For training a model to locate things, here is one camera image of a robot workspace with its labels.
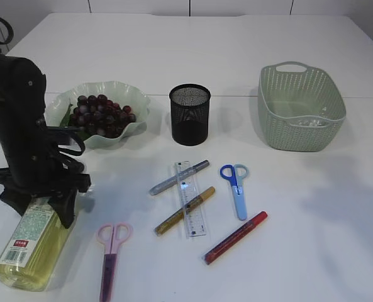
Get purple red grape bunch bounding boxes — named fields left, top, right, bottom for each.
left=60, top=94, right=137, bottom=140

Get light green wavy plate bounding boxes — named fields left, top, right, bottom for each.
left=45, top=81, right=150, bottom=148

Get red glitter marker pen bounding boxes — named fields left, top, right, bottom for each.
left=203, top=211, right=268, bottom=265

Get black mesh pen cup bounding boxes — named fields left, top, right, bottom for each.
left=169, top=84, right=211, bottom=146

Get light green woven basket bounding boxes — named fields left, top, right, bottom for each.
left=258, top=62, right=346, bottom=152

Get gold glitter marker pen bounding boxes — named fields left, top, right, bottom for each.
left=154, top=186, right=216, bottom=237

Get silver glitter marker pen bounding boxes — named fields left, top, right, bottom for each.
left=149, top=160, right=209, bottom=196

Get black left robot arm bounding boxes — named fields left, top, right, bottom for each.
left=0, top=53, right=91, bottom=228

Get clear plastic ruler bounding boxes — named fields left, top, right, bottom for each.
left=174, top=161, right=215, bottom=238

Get clear plastic sheet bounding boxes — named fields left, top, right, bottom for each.
left=291, top=116, right=328, bottom=128

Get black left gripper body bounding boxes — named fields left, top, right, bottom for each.
left=0, top=168, right=91, bottom=201

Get pink scissors with sheath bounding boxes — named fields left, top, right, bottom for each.
left=96, top=222, right=133, bottom=301

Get blue scissors with sheath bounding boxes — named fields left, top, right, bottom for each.
left=220, top=164, right=249, bottom=221

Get yellow tea plastic bottle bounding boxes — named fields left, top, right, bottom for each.
left=0, top=197, right=72, bottom=292

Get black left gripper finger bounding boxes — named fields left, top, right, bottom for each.
left=0, top=188, right=32, bottom=216
left=48, top=188, right=77, bottom=229

